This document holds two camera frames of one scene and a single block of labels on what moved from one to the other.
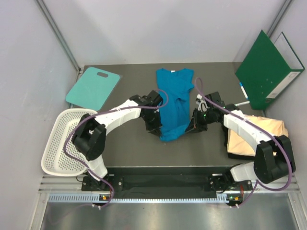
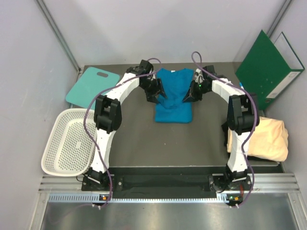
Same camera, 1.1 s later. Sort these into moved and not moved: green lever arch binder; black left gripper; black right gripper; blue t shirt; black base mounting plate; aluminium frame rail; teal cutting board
Moved: blue t shirt; black right gripper; black left gripper
Not moved: green lever arch binder; aluminium frame rail; teal cutting board; black base mounting plate
